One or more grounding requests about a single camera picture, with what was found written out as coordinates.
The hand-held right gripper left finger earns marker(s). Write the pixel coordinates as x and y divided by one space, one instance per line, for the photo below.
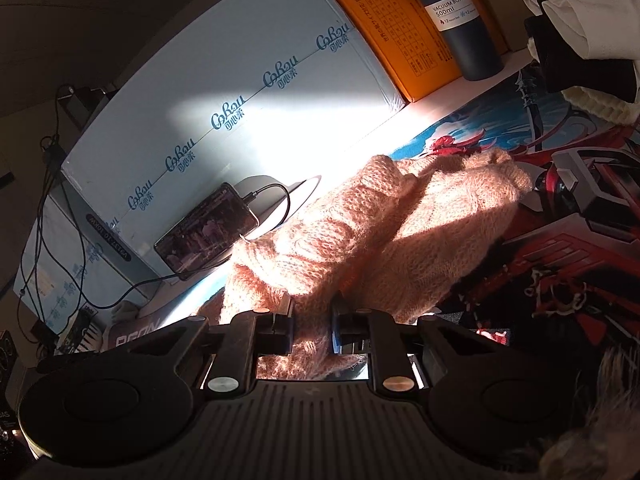
286 332

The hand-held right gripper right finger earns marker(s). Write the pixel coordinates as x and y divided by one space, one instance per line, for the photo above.
336 335

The pink knitted sweater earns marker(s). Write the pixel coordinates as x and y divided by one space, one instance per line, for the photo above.
400 225

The black smartphone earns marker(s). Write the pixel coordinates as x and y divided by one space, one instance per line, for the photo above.
205 232

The grey printed case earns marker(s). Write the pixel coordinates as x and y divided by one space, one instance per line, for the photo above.
145 332

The light blue box with label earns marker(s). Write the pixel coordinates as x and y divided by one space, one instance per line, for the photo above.
75 260

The printed desk mat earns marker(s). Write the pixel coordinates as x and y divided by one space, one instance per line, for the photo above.
575 240

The large light blue cardboard box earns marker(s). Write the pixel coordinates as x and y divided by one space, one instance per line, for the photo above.
225 70

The brown fur sleeve trim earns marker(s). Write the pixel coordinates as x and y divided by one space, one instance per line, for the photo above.
600 410

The small black power adapter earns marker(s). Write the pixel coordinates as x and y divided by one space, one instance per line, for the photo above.
52 149

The orange cardboard box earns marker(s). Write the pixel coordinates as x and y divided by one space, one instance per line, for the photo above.
395 35

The large black power adapter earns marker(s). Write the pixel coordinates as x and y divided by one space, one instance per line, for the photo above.
77 107

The dark blue vacuum bottle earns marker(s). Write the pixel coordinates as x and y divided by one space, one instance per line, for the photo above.
460 35

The cream knitted cloth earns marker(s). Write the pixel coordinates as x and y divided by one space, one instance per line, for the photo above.
600 105

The black cloth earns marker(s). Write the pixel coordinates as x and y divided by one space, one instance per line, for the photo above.
575 65

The white cloth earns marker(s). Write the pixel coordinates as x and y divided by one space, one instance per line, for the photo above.
585 15

